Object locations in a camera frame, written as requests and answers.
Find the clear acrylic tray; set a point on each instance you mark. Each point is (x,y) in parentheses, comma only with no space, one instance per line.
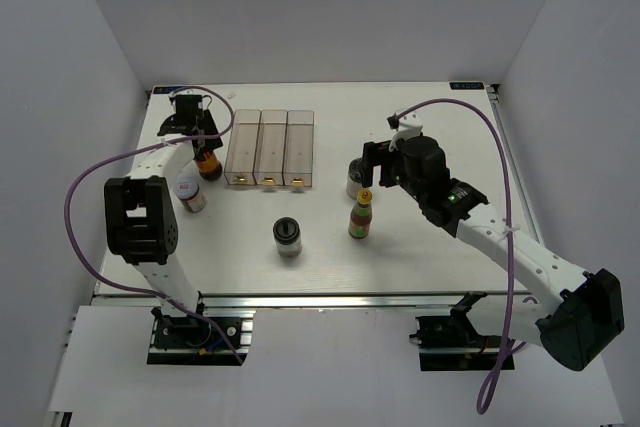
(298,155)
(269,160)
(241,152)

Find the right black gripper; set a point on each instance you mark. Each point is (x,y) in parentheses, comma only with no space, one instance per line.
(376,155)

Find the white lid spice jar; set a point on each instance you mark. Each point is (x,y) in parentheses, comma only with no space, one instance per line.
(188,192)

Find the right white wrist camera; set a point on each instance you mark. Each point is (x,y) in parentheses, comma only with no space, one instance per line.
(405,126)

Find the aluminium table rail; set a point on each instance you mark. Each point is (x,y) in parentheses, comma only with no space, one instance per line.
(320,301)
(523,194)

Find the right clear acrylic tray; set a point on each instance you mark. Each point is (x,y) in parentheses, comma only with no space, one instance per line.
(298,155)

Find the red cap sauce bottle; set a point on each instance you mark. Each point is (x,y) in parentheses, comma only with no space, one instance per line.
(209,167)

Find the left clear acrylic tray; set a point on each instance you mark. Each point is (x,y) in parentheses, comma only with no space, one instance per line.
(241,152)

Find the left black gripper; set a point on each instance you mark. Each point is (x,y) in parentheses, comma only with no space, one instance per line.
(207,124)

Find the aluminium table front rail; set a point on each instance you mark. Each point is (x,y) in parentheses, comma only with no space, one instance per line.
(320,301)

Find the green label chili sauce bottle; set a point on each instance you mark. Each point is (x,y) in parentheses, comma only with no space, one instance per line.
(361,215)

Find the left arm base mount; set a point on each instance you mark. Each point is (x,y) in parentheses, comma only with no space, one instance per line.
(185,341)

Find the black grinder top jar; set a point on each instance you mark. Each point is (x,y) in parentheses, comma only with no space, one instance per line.
(354,182)

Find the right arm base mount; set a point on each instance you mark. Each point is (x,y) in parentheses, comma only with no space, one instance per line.
(449,343)

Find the aluminium table right rail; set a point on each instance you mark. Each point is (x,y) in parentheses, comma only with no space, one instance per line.
(523,194)

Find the middle clear acrylic tray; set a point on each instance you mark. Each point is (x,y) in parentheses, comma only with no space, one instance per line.
(269,160)

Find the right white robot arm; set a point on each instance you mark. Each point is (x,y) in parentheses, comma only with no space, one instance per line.
(576,313)

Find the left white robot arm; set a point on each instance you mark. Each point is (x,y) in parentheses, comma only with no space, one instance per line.
(141,224)

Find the black lid pepper jar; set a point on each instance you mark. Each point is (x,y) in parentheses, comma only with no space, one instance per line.
(287,237)

